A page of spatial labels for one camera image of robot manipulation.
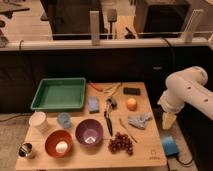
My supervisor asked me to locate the black rectangular block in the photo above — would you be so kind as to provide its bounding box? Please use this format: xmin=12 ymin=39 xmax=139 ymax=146
xmin=123 ymin=87 xmax=141 ymax=95

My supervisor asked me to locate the green plastic tray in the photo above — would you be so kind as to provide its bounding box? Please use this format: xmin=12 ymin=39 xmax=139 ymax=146
xmin=31 ymin=78 xmax=86 ymax=112

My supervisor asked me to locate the orange carrot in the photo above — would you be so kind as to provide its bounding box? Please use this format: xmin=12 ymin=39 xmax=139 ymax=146
xmin=89 ymin=81 xmax=103 ymax=92

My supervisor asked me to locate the orange fruit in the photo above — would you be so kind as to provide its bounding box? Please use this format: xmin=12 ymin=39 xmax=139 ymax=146
xmin=126 ymin=98 xmax=137 ymax=111

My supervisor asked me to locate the small dark tool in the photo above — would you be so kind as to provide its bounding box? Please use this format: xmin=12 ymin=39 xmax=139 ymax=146
xmin=106 ymin=97 xmax=117 ymax=110

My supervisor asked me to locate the red bowl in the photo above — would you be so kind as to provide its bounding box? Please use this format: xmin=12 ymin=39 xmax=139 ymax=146
xmin=45 ymin=130 xmax=72 ymax=158

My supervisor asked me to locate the light blue towel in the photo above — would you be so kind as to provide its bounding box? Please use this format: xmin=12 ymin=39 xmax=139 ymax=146
xmin=128 ymin=113 xmax=152 ymax=130

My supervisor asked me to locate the white egg in bowl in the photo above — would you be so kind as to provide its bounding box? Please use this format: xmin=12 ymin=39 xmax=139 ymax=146
xmin=56 ymin=141 xmax=68 ymax=153

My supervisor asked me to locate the yellow banana peel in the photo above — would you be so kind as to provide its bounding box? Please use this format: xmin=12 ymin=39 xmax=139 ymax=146
xmin=104 ymin=83 xmax=121 ymax=97

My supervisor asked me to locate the purple bowl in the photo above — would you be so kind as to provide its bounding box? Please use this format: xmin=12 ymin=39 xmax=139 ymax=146
xmin=75 ymin=119 xmax=103 ymax=147

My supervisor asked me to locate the blue sponge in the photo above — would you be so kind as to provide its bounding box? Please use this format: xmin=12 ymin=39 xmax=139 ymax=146
xmin=88 ymin=97 xmax=99 ymax=113

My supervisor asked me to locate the wooden stick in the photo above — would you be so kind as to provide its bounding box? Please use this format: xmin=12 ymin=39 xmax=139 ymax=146
xmin=119 ymin=118 xmax=137 ymax=143

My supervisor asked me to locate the white paper cup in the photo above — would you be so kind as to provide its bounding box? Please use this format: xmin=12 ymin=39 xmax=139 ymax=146
xmin=29 ymin=111 xmax=48 ymax=133

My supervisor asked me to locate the blue box on floor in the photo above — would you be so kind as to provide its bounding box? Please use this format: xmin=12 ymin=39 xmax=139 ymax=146
xmin=161 ymin=136 xmax=179 ymax=157

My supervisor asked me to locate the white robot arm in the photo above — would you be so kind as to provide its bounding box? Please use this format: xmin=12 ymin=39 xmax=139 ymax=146
xmin=157 ymin=66 xmax=213 ymax=130

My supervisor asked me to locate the small metal cup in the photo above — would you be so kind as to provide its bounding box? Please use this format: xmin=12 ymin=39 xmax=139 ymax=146
xmin=18 ymin=143 xmax=36 ymax=159

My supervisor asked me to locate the bunch of red grapes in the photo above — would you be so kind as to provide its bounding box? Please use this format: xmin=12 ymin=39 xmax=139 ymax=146
xmin=108 ymin=132 xmax=133 ymax=156

